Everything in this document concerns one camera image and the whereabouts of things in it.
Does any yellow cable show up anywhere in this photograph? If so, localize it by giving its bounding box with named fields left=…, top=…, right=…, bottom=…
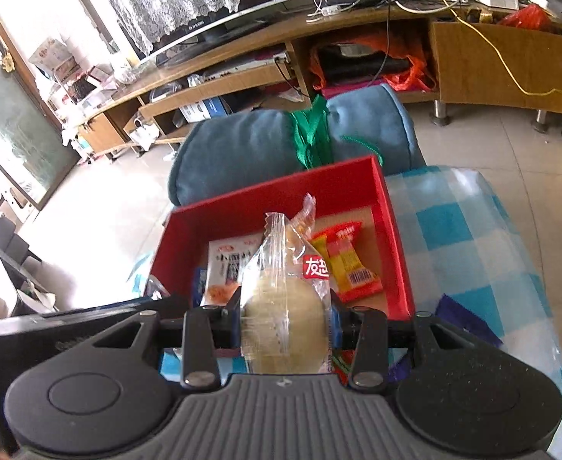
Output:
left=352, top=0, right=562, bottom=98

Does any dark blue wafer biscuit packet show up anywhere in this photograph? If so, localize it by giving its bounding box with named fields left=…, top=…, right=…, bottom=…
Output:
left=388, top=295, right=503, bottom=382

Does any blue rolled cushion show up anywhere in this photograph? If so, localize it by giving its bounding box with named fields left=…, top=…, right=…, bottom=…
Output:
left=168, top=84, right=426, bottom=207

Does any red cardboard box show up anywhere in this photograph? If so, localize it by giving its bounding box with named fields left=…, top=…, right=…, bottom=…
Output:
left=150, top=156, right=414, bottom=320

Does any red yellow Trolli packet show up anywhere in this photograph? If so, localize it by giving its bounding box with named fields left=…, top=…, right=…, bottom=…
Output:
left=310, top=221, right=383, bottom=303

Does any white latiao snack packet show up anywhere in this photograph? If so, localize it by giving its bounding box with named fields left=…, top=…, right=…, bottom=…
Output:
left=200, top=233, right=262, bottom=306

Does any steamed cake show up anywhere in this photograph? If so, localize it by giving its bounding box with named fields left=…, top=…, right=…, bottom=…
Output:
left=240, top=194, right=331, bottom=375

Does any blue checkered tablecloth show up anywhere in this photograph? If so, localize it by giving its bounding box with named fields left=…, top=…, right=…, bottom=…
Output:
left=127, top=164, right=562, bottom=460

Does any blue cartoon snack packet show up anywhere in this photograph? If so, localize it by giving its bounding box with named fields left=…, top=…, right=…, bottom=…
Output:
left=191, top=267, right=207, bottom=307

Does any red spicy strip packet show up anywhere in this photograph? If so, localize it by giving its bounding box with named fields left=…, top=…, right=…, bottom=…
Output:
left=331, top=349, right=355, bottom=385

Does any flat screen television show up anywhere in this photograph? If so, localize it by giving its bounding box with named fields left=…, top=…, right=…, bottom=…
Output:
left=138, top=0, right=311, bottom=66

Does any wooden tv cabinet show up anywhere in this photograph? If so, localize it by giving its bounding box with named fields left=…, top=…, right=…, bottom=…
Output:
left=77, top=8, right=562, bottom=155

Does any green ribbon strap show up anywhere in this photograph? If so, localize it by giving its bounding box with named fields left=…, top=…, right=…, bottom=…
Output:
left=287, top=94, right=384, bottom=169

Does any orange plastic bag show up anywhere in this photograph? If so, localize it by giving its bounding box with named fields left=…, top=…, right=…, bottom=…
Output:
left=308, top=20, right=437, bottom=98

